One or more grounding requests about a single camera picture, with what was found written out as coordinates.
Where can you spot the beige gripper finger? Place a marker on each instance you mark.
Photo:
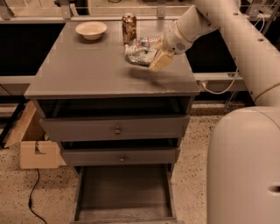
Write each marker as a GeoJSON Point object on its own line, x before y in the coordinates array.
{"type": "Point", "coordinates": [158, 44]}
{"type": "Point", "coordinates": [162, 60]}

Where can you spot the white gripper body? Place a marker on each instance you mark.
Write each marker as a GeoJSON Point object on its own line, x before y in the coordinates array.
{"type": "Point", "coordinates": [172, 42]}

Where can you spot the crushed silver 7up can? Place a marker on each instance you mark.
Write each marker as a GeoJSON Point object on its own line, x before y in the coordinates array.
{"type": "Point", "coordinates": [143, 60]}

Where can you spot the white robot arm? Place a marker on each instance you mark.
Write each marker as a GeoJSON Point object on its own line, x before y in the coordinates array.
{"type": "Point", "coordinates": [243, 158]}

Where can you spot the brown soda can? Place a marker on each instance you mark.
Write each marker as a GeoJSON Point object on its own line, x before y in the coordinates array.
{"type": "Point", "coordinates": [129, 27]}

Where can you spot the grey top drawer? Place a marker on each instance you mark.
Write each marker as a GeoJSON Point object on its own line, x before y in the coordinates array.
{"type": "Point", "coordinates": [115, 128]}

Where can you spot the grey drawer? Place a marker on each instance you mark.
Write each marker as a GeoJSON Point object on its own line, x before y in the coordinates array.
{"type": "Point", "coordinates": [137, 156]}
{"type": "Point", "coordinates": [125, 194]}
{"type": "Point", "coordinates": [115, 128]}

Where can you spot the grey drawer cabinet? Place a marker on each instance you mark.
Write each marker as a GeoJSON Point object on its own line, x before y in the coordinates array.
{"type": "Point", "coordinates": [83, 79]}

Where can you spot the grey middle drawer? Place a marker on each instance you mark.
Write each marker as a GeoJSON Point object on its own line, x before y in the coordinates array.
{"type": "Point", "coordinates": [137, 156]}

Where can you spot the grey bottom drawer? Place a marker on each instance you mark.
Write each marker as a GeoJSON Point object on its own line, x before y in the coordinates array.
{"type": "Point", "coordinates": [125, 194]}

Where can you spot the clear plastic water bottle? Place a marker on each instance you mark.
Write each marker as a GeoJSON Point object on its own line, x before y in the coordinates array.
{"type": "Point", "coordinates": [141, 45]}

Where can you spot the white bowl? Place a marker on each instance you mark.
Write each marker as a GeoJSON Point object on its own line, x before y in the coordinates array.
{"type": "Point", "coordinates": [91, 30]}

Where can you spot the cardboard box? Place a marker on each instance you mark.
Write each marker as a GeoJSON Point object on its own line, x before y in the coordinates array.
{"type": "Point", "coordinates": [35, 150]}

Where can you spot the grey metal rail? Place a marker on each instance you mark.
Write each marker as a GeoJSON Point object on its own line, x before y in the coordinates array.
{"type": "Point", "coordinates": [17, 85]}

